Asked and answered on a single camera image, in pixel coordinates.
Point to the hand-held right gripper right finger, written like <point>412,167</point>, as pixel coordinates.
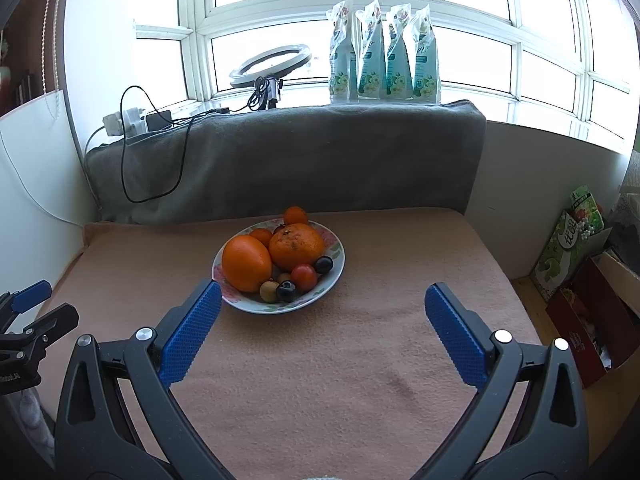
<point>455,335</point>

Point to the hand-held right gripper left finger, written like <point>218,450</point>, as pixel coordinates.
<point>190,335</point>

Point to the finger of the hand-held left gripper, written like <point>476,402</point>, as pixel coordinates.
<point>30,295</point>
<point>55,321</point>

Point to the brown longan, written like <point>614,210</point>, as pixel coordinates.
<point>269,292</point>
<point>284,278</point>

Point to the smooth large orange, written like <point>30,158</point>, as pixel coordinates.
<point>245,262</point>

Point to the small mandarin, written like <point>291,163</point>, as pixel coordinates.
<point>260,236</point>
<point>296,215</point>

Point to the red cherry tomato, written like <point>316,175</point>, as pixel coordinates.
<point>304,277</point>

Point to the floral white plate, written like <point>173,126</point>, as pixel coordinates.
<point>320,294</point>

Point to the bumpy large orange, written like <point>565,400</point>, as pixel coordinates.
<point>296,247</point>

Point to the beige blanket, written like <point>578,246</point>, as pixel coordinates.
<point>350,360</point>

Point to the red cardboard box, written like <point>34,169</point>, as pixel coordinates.
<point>575,330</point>

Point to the large green printed carton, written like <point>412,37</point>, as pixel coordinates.
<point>560,255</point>

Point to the small green printed carton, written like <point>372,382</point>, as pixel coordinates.
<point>585,200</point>

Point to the white power strip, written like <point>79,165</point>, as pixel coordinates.
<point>122,121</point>

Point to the row of dark books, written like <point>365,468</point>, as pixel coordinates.
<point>25,90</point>

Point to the black power adapter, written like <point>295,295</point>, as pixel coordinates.
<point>159,120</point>

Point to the grey blanket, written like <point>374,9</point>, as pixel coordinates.
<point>325,160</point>

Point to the wooden shelf cabinet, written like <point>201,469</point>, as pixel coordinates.
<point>25,35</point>

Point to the white window frame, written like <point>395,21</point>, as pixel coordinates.
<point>195,35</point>

